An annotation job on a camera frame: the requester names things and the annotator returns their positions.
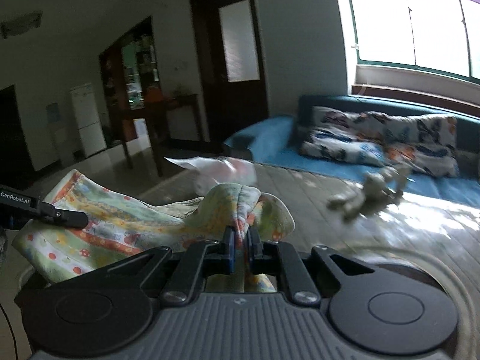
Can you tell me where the green framed window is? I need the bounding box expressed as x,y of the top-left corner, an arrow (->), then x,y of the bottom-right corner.
347,0 -> 480,83

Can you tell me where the butterfly print pillow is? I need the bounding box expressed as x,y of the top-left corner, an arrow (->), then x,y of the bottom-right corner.
310,106 -> 387,147
300,129 -> 387,167
382,114 -> 460,179

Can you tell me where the brown wooden window ledge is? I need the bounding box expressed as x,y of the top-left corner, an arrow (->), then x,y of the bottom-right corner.
352,84 -> 480,117

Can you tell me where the white tissue pack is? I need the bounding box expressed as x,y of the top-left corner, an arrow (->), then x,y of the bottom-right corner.
164,155 -> 257,197

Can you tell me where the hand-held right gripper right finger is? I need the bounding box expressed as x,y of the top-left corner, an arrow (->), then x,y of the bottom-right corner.
245,227 -> 379,306

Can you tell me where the blue sofa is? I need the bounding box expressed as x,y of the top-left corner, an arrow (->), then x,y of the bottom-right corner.
223,95 -> 480,209

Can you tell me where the beige plush bunny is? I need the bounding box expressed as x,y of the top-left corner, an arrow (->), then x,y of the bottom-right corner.
326,165 -> 413,222

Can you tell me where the white refrigerator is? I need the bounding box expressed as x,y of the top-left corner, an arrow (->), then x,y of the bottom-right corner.
68,82 -> 107,158

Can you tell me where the dark wooden side table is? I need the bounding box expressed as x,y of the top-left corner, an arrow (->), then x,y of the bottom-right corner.
122,94 -> 205,177

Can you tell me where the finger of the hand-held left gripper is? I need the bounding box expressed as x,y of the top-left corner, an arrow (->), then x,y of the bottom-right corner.
37,201 -> 89,229

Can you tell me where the dark wooden display cabinet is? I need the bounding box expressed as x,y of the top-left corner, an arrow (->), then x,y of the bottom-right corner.
99,17 -> 164,147

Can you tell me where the dark wooden glass door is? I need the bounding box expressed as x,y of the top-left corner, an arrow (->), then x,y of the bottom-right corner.
188,0 -> 270,143

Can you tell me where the round black table hotplate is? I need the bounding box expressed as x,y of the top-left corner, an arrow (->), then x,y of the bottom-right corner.
369,260 -> 451,297

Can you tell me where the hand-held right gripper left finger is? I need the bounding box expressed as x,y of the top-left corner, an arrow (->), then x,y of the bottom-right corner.
88,226 -> 237,306

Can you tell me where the floral printed button shirt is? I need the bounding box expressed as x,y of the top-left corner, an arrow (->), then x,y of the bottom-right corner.
11,169 -> 296,293

